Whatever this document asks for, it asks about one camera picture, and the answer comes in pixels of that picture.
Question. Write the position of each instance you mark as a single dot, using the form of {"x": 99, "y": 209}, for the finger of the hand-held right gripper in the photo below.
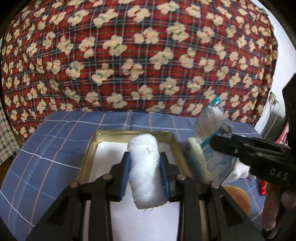
{"x": 233, "y": 146}

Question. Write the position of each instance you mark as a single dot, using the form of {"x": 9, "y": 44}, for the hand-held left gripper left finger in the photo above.
{"x": 124, "y": 176}

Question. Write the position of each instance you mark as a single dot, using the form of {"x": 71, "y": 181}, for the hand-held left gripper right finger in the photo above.
{"x": 164, "y": 176}

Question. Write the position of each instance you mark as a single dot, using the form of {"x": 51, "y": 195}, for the white towel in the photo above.
{"x": 144, "y": 166}

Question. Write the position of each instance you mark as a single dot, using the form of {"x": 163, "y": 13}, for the gold tin box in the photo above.
{"x": 92, "y": 149}

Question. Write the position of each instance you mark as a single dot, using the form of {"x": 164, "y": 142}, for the person's right hand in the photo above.
{"x": 271, "y": 206}

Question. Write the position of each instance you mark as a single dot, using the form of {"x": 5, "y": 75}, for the red packet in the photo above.
{"x": 263, "y": 188}

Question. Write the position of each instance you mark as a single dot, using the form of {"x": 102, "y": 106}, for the cream rolled cloth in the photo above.
{"x": 199, "y": 160}

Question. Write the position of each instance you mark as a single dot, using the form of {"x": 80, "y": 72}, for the orange round lid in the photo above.
{"x": 239, "y": 199}

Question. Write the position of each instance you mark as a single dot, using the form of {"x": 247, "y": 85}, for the blue plaid bedsheet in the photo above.
{"x": 50, "y": 157}

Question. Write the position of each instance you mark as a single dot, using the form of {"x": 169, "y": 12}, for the red plaid bear-print blanket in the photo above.
{"x": 138, "y": 58}

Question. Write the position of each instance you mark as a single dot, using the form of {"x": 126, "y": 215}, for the checked cloth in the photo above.
{"x": 5, "y": 141}

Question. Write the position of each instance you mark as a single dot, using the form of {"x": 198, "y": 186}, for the wall power outlet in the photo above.
{"x": 274, "y": 97}

